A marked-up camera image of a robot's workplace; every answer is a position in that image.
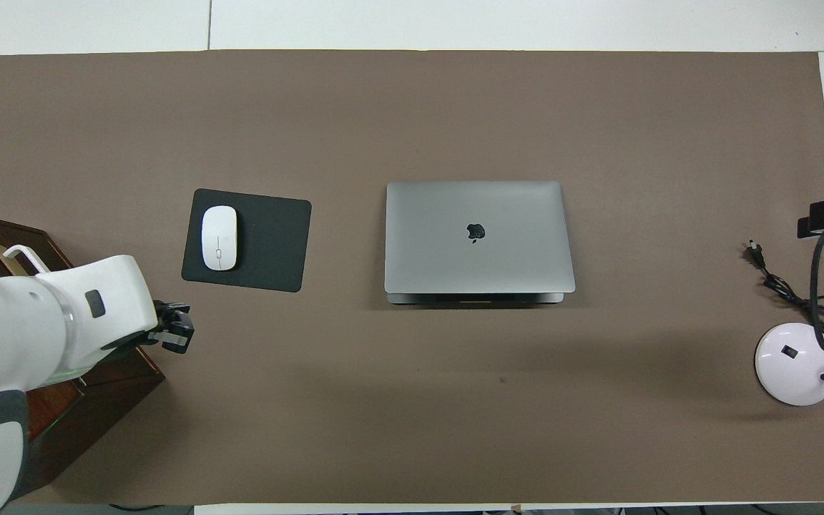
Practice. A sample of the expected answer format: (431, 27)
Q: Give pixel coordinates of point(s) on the black mouse pad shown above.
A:
(269, 243)

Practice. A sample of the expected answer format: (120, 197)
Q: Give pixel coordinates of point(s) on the grey aluminium laptop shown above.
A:
(512, 250)

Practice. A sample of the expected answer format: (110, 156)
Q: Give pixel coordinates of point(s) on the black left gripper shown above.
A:
(162, 318)

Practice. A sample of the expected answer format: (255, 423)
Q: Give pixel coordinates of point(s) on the brown table mat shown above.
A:
(383, 400)

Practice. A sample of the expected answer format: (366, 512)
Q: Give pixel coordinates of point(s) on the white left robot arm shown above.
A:
(11, 336)

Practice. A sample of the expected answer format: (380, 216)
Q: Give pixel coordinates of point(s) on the white computer mouse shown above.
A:
(219, 236)

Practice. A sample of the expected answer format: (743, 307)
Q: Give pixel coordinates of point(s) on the white desk lamp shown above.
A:
(787, 372)

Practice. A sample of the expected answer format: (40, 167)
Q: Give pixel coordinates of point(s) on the dark wooden box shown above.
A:
(97, 400)

